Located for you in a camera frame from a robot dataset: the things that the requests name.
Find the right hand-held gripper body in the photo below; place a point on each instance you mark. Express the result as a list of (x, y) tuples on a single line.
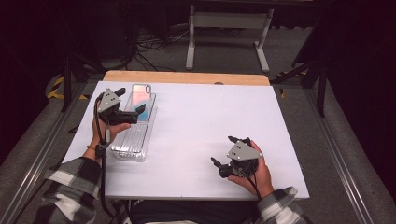
[(243, 152)]

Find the metal floor rail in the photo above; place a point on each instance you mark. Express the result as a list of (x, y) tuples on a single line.
[(339, 161), (31, 168)]

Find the grey metal stand frame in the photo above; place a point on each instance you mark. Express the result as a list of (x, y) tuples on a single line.
[(230, 20)]

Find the person's left hand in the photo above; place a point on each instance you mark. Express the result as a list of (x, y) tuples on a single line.
[(116, 129)]

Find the black tripod stand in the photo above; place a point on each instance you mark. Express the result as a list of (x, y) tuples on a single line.
[(320, 87), (67, 81)]

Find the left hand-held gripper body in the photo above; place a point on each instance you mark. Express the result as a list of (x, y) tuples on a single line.
[(109, 101)]

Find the yellow black floor tape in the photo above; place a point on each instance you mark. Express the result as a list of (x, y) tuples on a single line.
[(56, 90)]

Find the person's right hand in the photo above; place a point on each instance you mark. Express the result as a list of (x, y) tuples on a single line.
[(258, 180)]

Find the white table cover sheet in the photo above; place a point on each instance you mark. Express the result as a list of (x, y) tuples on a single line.
[(199, 118)]

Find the person's dark clothed torso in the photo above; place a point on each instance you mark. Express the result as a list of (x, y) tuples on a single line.
[(193, 211)]

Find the iridescent phone case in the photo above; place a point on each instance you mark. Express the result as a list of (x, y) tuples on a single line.
[(141, 98)]

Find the wooden table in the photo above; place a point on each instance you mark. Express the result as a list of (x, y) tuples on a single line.
[(174, 77)]

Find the clear plastic packaging tray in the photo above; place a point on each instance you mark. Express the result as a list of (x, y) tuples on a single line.
[(134, 140)]

